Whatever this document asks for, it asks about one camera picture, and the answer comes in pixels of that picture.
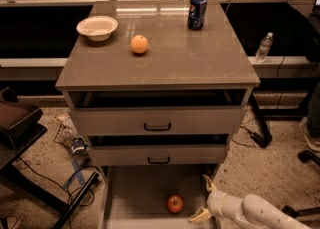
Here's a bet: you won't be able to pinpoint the top grey drawer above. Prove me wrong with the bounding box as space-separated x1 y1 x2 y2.
68 88 248 137

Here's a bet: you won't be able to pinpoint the clear plastic water bottle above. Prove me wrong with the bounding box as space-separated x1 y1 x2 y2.
255 32 273 63

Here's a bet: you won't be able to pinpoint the white sneaker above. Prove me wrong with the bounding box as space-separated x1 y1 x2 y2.
299 117 320 152

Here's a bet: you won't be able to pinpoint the blue pepsi can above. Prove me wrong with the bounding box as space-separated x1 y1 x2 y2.
187 0 207 30

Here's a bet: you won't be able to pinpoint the black chair caster base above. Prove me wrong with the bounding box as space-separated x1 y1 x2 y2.
282 150 320 218

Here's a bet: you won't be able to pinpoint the small wire basket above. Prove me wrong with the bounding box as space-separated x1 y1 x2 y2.
54 124 77 148

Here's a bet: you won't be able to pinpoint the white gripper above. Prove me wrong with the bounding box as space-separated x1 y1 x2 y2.
188 174 243 224

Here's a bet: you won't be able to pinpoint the middle grey drawer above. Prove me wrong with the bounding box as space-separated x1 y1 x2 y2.
88 134 229 166

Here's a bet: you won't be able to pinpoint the black power adapter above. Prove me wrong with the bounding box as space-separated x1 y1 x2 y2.
249 132 268 148

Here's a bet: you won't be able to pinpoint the grey drawer cabinet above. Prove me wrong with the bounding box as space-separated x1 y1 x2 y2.
57 1 259 224

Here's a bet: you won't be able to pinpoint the black floor cables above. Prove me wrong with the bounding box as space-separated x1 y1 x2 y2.
16 156 101 209

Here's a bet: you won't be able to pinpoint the orange fruit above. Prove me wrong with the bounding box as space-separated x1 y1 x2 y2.
131 35 148 54

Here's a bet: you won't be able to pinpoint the black table leg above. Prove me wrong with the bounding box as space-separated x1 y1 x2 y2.
52 172 99 229

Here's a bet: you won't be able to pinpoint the grey drawer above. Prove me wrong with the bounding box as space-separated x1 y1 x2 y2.
99 165 221 229
88 134 229 166
68 88 248 137

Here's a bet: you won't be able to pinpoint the red apple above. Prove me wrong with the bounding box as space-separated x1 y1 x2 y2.
166 195 184 214

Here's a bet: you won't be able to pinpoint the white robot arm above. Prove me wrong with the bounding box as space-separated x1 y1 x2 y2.
188 175 311 229

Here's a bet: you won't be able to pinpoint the white paper bowl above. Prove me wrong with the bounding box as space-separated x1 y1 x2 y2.
76 16 118 42

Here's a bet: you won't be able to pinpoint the bottom grey drawer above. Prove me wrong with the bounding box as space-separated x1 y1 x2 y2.
99 165 221 229

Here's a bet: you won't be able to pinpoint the dark office chair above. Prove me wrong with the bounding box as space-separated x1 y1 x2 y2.
0 88 47 169

